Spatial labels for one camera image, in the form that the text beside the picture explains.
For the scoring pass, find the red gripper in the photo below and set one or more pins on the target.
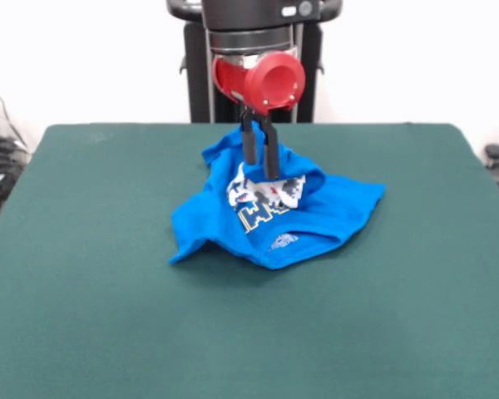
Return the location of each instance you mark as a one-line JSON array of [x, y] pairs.
[[274, 83]]

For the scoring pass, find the blue printed t-shirt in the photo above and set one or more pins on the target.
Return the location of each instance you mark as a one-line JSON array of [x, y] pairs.
[[337, 208]]

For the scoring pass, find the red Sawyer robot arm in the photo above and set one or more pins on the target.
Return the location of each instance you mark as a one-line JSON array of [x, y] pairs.
[[249, 12]]

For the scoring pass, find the dark green table cloth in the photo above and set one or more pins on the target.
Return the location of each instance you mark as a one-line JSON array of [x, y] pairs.
[[108, 311]]

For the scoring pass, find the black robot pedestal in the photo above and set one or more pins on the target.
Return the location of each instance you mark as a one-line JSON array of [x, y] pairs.
[[197, 83]]

